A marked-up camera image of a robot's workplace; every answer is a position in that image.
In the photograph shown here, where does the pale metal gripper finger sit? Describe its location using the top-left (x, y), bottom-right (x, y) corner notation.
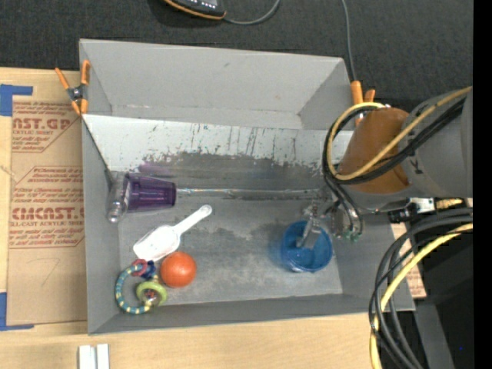
top-left (306, 216), bottom-right (323, 250)
top-left (296, 205), bottom-right (317, 248)

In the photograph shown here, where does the blue plastic cup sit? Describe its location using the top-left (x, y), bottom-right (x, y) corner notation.
top-left (279, 221), bottom-right (334, 274)

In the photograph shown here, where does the grey metal bin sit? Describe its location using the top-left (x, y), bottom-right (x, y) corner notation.
top-left (78, 38), bottom-right (417, 336)

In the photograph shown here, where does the orange ball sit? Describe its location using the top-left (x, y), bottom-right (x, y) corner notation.
top-left (159, 251), bottom-right (198, 289)

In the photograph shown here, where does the white plastic scoop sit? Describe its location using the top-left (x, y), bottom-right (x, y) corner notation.
top-left (132, 204), bottom-right (214, 263)

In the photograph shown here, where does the purple plastic cup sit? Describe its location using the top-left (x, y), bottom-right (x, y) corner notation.
top-left (121, 171), bottom-right (178, 213)

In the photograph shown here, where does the clear plastic bottle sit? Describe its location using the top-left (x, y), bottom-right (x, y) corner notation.
top-left (105, 169), bottom-right (129, 224)

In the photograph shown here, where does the brown cardboard board red print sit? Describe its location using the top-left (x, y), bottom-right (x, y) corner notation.
top-left (0, 66), bottom-right (427, 332)

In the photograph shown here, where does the black cylinder on white bracket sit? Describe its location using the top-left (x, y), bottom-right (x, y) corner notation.
top-left (387, 196), bottom-right (473, 223)

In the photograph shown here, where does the green ring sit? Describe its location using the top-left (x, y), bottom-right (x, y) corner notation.
top-left (135, 280), bottom-right (169, 308)

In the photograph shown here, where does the striped teal ring toy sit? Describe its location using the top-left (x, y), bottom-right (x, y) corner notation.
top-left (114, 258), bottom-right (159, 316)

